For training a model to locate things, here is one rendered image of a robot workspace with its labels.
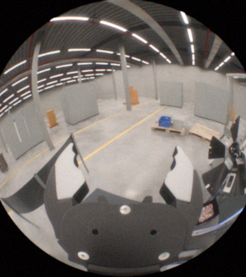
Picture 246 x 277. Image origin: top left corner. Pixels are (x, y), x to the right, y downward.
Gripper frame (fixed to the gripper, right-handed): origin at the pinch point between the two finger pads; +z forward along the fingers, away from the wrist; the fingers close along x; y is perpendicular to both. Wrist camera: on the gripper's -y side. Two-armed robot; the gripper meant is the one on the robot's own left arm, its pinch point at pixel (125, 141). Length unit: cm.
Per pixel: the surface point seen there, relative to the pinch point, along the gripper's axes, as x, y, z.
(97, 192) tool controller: -8.5, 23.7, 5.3
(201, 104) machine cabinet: 423, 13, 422
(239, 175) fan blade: 69, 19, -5
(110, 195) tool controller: -4.1, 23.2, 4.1
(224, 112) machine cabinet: 553, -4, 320
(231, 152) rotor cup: 75, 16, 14
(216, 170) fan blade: 67, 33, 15
